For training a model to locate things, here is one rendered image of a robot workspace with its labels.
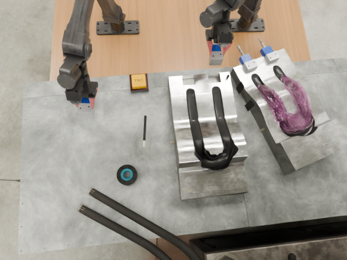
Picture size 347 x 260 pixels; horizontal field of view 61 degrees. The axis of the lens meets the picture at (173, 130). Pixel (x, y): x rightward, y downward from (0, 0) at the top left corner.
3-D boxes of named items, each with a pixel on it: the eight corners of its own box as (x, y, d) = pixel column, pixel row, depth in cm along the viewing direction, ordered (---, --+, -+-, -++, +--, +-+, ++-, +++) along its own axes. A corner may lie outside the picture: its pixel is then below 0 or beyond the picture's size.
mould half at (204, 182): (167, 85, 131) (168, 71, 118) (224, 81, 133) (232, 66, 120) (180, 200, 117) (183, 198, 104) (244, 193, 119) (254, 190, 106)
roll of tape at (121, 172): (134, 188, 117) (133, 187, 114) (115, 183, 118) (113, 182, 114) (139, 168, 120) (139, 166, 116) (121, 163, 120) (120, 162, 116)
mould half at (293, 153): (230, 73, 134) (236, 61, 123) (279, 54, 138) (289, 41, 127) (283, 174, 122) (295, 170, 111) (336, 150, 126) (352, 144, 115)
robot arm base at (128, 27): (138, 23, 130) (138, 10, 132) (92, 24, 129) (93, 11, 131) (139, 34, 138) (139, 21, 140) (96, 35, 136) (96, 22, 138)
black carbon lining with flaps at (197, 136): (184, 91, 123) (185, 80, 114) (221, 87, 124) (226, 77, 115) (194, 173, 113) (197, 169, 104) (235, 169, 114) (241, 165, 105)
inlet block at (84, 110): (85, 86, 118) (82, 80, 113) (97, 87, 118) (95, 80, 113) (80, 116, 114) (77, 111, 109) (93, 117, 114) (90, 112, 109)
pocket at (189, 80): (180, 79, 126) (181, 75, 122) (193, 78, 126) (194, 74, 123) (182, 88, 125) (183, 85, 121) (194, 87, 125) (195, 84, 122)
